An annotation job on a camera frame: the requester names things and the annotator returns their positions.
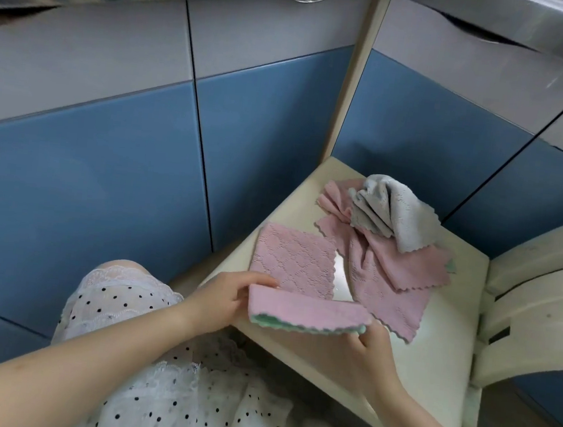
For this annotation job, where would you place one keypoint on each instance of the person's right hand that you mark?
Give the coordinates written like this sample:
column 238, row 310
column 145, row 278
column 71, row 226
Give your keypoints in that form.
column 374, row 364

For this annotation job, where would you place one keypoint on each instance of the person's left hand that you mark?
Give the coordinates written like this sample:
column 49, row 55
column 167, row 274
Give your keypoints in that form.
column 218, row 301

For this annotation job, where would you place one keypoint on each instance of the person's left thumb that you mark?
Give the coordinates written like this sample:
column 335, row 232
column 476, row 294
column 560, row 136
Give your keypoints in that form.
column 257, row 280

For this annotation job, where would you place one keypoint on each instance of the person's right thumb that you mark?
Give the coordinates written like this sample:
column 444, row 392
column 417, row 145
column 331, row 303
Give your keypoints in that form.
column 356, row 340

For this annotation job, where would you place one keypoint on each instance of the pink and green microfibre cloth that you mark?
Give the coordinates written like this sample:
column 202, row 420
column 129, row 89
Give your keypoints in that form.
column 301, row 314

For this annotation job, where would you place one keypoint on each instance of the person's left forearm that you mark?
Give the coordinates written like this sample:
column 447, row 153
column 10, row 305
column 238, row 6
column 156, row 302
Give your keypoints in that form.
column 73, row 364

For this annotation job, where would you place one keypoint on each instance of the pink patterned microfibre cloth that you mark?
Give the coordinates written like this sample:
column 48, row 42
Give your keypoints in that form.
column 294, row 259

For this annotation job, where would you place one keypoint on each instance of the long crumpled pink cloth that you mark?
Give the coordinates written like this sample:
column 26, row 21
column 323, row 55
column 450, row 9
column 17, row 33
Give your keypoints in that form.
column 378, row 290

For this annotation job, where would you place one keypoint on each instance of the pink cloth with green edge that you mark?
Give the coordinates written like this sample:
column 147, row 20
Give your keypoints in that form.
column 420, row 266

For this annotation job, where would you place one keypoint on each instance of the grey microfibre cloth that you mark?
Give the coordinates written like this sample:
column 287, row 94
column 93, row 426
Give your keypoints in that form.
column 400, row 212

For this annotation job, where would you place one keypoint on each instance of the white black-dotted lace dress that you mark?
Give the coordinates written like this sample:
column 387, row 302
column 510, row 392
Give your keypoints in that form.
column 194, row 401

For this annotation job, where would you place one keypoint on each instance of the narrow blue and grey cabinet door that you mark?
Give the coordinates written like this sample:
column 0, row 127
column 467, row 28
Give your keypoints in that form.
column 265, row 120

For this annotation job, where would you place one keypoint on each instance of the cream plastic chair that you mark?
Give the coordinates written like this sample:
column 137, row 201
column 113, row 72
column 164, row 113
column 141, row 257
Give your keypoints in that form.
column 530, row 314

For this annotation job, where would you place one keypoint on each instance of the wide blue and grey cabinet door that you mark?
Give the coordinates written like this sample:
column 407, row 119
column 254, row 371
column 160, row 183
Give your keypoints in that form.
column 82, row 167

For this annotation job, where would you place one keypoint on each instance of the beige cabinet corner post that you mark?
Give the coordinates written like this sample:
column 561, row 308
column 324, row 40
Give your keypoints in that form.
column 357, row 74

